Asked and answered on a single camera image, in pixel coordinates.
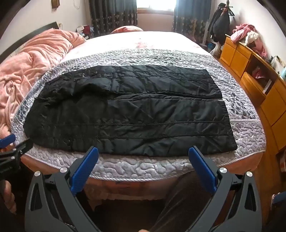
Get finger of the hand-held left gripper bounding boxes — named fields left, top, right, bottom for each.
left=0, top=134, right=16, bottom=149
left=0, top=139, right=33, bottom=180

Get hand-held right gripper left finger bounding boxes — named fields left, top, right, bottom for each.
left=24, top=146, right=103, bottom=232

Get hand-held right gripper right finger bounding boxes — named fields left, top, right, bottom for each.
left=188, top=146, right=263, bottom=232

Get black quilted pants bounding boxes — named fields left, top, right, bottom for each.
left=23, top=65, right=238, bottom=157

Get person's left hand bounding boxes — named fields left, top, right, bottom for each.
left=0, top=180, right=17, bottom=215

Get person's dark trouser leg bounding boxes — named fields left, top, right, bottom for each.
left=149, top=170, right=215, bottom=232

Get pink fleece comforter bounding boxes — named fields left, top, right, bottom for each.
left=0, top=29, right=86, bottom=137

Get blue and pink cloth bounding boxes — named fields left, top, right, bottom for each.
left=270, top=194, right=286, bottom=212

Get dark wooden headboard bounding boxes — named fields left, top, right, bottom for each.
left=0, top=22, right=59, bottom=64

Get red cloth in cabinet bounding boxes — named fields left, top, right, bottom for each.
left=252, top=68, right=267, bottom=80

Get orange wooden cabinet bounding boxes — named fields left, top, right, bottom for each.
left=219, top=34, right=286, bottom=155

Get white plastic bag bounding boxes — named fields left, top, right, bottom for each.
left=209, top=42, right=222, bottom=56

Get grey quilted bedspread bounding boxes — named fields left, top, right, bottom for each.
left=10, top=48, right=267, bottom=182

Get pile of bedside clutter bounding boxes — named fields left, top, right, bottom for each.
left=76, top=24, right=95, bottom=37

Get bed with pink sheet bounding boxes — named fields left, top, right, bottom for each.
left=20, top=31, right=267, bottom=206

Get dark hanging coat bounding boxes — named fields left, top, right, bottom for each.
left=208, top=9, right=231, bottom=45

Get pile of pink clothes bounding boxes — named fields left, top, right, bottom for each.
left=230, top=23, right=268, bottom=57

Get pink pillow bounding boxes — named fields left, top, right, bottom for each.
left=110, top=26, right=143, bottom=34

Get dark patterned curtain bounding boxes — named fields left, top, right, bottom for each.
left=89, top=0, right=138, bottom=37
left=172, top=0, right=211, bottom=38

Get wooden coat rack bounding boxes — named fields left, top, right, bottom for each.
left=218, top=1, right=235, bottom=16

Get bright window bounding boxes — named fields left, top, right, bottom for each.
left=137, top=0, right=177, bottom=16

